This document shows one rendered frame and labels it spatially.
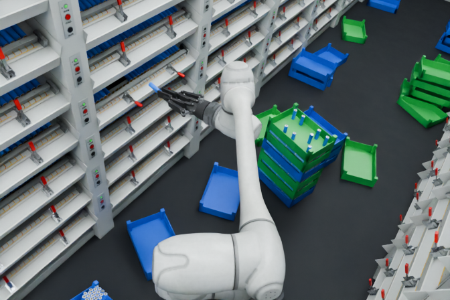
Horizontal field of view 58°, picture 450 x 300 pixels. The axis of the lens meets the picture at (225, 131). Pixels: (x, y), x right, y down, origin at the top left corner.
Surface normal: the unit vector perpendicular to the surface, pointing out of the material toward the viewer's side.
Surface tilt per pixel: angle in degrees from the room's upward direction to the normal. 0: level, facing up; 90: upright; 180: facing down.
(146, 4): 22
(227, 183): 0
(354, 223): 0
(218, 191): 0
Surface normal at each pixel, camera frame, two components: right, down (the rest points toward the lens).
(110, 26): 0.40, -0.47
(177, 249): -0.15, -0.67
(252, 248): 0.25, -0.73
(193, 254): 0.04, -0.54
